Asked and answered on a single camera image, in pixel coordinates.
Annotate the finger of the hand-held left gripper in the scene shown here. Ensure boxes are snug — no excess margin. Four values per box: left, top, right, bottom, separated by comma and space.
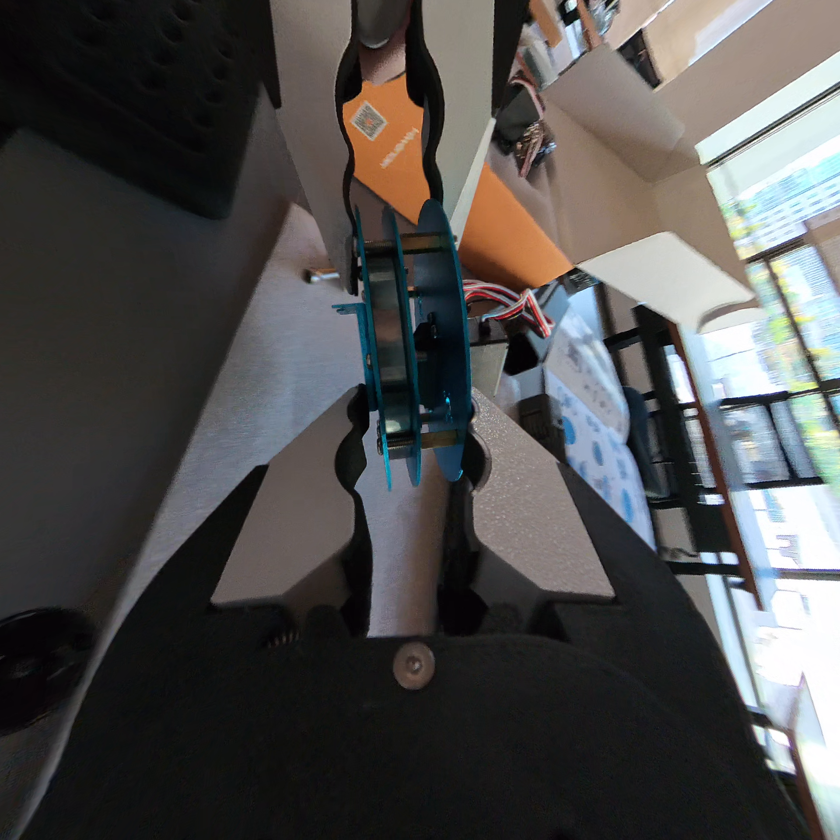
406, 0, 497, 247
270, 0, 363, 294

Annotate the grey foam mat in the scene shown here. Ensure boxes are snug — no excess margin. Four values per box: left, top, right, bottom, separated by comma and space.
0, 202, 455, 840

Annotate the red white servo cable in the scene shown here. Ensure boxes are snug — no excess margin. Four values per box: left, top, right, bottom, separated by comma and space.
462, 278, 556, 340

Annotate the printed instruction manual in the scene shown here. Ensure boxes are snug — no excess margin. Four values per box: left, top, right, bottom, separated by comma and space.
543, 307, 658, 547

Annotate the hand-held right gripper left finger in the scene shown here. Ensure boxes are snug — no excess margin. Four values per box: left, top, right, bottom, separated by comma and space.
210, 384, 375, 637

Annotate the black servo motor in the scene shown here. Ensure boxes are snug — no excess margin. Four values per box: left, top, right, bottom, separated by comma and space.
469, 315, 550, 396

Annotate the orange cardboard box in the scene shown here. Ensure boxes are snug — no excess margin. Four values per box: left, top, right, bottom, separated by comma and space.
343, 0, 770, 333

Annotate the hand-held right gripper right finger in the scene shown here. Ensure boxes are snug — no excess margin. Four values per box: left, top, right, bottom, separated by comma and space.
459, 387, 618, 634

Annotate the long black box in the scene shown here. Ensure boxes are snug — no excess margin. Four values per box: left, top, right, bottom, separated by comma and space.
504, 281, 573, 376

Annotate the blue double disc base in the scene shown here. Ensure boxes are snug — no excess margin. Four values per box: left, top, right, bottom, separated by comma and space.
331, 205, 422, 491

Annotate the black foam block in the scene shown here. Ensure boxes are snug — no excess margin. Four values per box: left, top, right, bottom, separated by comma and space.
0, 0, 280, 221

